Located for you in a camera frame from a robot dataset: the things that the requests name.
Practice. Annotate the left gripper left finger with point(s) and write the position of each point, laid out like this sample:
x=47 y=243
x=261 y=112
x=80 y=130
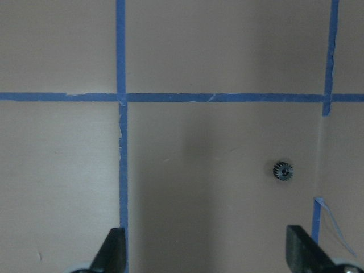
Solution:
x=111 y=257

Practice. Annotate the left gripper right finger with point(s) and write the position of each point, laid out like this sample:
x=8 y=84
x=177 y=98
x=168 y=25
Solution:
x=303 y=254

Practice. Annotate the small black bearing gear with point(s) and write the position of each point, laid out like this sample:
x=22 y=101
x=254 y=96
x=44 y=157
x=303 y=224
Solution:
x=283 y=171

